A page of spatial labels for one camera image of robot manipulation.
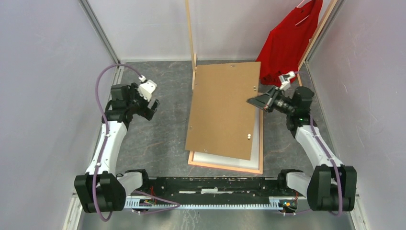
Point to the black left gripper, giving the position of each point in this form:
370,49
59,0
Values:
147,112

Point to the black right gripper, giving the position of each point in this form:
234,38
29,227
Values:
263,100

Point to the brown backing board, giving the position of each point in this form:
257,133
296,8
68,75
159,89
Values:
221,122

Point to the seascape photo print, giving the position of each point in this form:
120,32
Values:
222,160

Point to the pink wooden picture frame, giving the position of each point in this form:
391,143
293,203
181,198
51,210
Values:
222,166

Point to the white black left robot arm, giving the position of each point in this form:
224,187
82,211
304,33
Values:
100,189

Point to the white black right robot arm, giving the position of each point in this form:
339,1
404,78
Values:
332,185

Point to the red t-shirt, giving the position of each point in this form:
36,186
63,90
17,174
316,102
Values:
287,42

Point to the wooden clothes rack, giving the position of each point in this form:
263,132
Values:
322,23

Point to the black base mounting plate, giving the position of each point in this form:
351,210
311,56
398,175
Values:
216,190

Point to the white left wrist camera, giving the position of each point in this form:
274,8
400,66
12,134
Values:
146,88

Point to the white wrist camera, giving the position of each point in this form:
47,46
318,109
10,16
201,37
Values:
285,80
146,88

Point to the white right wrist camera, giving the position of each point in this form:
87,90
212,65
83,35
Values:
285,80

